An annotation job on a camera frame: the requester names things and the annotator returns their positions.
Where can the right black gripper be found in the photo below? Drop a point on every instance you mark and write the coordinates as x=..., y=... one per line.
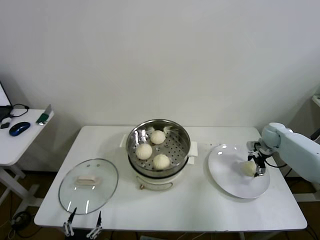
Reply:
x=259, y=158

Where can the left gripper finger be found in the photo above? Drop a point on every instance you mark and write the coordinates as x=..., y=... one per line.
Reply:
x=99, y=221
x=71, y=218

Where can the white steamed baozi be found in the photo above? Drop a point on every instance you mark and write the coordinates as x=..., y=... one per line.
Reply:
x=144, y=151
x=247, y=168
x=158, y=137
x=161, y=161

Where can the round glass pot lid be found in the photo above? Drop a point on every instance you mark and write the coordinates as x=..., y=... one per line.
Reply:
x=106, y=170

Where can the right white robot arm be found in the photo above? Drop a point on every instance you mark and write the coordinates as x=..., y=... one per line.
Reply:
x=297, y=150

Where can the stainless steel steamer basket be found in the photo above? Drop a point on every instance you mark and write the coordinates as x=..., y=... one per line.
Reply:
x=177, y=150

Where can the white round plate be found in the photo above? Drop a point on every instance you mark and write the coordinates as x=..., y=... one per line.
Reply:
x=225, y=175

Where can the white electric cooking pot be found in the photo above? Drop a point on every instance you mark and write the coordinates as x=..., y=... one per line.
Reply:
x=155, y=184

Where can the white side desk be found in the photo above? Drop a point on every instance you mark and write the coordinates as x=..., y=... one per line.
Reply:
x=22, y=146

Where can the blue computer mouse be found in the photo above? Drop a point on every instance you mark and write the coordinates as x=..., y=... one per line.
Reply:
x=19, y=128

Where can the green and silver stand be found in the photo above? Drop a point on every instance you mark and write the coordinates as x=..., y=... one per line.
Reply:
x=44, y=116

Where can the small black desk gadget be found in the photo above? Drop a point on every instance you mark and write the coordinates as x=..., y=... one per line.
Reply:
x=4, y=126

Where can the black laptop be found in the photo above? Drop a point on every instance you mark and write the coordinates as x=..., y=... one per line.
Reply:
x=3, y=112

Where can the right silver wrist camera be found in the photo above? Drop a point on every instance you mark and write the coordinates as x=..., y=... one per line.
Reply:
x=252, y=145

